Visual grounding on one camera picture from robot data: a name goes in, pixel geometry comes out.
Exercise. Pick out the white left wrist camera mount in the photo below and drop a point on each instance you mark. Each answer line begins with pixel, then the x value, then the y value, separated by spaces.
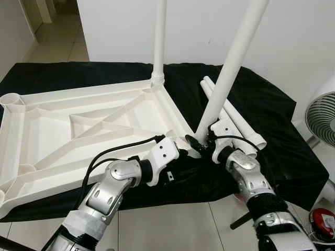
pixel 163 154

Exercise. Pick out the white round fan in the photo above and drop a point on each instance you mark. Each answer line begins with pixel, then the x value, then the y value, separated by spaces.
pixel 322 117

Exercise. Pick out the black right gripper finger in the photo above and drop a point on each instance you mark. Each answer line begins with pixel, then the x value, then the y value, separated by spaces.
pixel 194 143

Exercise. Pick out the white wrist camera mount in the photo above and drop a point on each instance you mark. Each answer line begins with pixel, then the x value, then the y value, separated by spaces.
pixel 225 128
pixel 163 154

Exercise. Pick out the white plastic table leg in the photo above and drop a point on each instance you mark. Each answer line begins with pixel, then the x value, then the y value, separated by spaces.
pixel 159 36
pixel 235 57
pixel 224 111
pixel 234 112

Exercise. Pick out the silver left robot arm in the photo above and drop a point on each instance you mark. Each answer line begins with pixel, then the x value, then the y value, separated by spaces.
pixel 112 180

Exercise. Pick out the white plastic children tabletop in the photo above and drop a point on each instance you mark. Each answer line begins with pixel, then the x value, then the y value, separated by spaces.
pixel 47 120

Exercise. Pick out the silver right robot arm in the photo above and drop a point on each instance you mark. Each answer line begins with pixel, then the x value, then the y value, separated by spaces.
pixel 248 172

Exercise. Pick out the red round floor device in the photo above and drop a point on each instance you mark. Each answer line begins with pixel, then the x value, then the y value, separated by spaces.
pixel 322 222

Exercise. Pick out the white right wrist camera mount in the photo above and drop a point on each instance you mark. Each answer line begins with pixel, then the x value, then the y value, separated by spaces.
pixel 225 128

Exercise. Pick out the black table cloth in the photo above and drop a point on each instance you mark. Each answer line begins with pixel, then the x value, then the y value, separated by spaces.
pixel 277 104

